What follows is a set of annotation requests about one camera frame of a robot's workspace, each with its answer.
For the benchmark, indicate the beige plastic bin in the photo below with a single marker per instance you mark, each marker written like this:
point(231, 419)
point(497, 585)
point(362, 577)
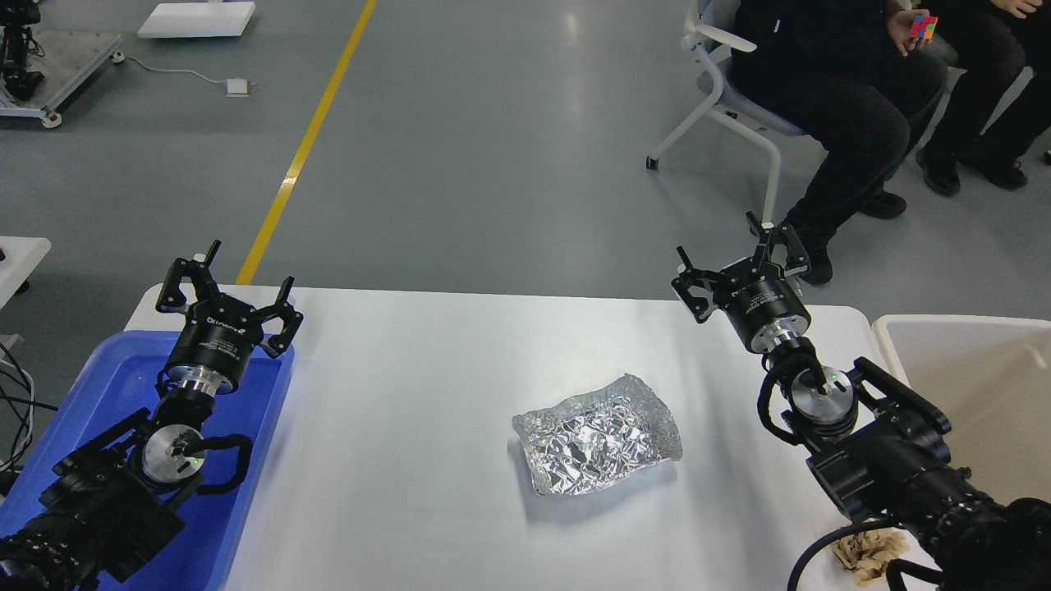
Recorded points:
point(991, 377)

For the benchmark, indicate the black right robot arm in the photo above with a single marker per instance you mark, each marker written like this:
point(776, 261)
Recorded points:
point(876, 446)

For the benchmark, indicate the seated person in black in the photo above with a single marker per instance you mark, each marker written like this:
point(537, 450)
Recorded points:
point(852, 76)

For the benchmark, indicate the silver foil bag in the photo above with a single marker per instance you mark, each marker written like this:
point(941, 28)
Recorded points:
point(591, 441)

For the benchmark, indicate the colourful puzzle cube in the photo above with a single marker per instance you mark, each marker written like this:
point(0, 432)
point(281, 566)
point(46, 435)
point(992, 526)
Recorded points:
point(923, 27)

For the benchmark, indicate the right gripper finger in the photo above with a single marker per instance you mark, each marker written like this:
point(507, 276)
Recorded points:
point(779, 254)
point(696, 288)

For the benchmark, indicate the white flat board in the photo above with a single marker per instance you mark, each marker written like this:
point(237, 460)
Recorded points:
point(208, 19)

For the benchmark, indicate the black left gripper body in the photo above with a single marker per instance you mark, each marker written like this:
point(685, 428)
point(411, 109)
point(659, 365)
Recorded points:
point(216, 342)

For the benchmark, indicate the white side table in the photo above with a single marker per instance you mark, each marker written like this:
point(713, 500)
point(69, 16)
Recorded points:
point(21, 257)

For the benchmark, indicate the white power adapter with cable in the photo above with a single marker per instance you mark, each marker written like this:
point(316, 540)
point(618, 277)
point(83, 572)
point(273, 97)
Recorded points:
point(233, 87)

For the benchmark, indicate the grey wheeled platform cart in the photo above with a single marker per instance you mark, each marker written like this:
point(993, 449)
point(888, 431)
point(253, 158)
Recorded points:
point(41, 70)

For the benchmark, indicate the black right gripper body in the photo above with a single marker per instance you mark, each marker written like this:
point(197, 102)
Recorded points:
point(763, 307)

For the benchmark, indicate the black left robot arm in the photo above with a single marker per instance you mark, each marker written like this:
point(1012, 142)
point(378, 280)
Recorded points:
point(114, 504)

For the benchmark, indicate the white office chair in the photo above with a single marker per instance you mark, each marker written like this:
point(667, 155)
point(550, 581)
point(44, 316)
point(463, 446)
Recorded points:
point(707, 32)

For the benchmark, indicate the crumpled brown paper ball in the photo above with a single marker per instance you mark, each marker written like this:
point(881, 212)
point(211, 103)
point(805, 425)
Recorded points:
point(866, 556)

